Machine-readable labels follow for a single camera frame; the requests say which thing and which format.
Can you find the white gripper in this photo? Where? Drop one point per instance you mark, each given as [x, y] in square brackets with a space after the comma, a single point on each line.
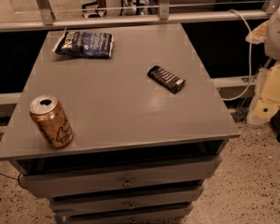
[278, 34]

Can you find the orange soda can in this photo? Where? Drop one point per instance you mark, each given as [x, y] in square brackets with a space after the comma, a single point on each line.
[47, 113]

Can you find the black snack bar wrapper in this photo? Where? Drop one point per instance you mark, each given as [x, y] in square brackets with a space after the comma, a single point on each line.
[165, 78]

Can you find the grey drawer cabinet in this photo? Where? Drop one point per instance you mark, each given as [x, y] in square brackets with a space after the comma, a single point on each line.
[126, 126]

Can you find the blue chip bag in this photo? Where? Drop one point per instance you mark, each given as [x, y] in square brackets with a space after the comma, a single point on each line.
[90, 45]

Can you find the top drawer knob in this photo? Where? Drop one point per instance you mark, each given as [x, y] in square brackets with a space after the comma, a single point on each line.
[127, 183]

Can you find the metal railing frame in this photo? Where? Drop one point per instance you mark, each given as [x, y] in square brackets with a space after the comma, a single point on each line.
[33, 15]

